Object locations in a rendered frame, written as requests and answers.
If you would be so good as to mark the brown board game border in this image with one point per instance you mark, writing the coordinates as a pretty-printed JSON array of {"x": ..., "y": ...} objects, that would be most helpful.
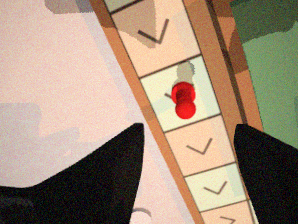
[{"x": 202, "y": 24}]

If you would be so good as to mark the red pawn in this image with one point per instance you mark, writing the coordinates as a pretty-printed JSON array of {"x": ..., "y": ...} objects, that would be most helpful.
[{"x": 183, "y": 95}]

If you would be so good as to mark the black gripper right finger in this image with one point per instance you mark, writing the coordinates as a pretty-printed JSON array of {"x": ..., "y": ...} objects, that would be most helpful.
[{"x": 269, "y": 170}]

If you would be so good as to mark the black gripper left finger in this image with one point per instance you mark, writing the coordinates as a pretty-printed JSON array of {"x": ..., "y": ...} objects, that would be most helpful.
[{"x": 101, "y": 188}]

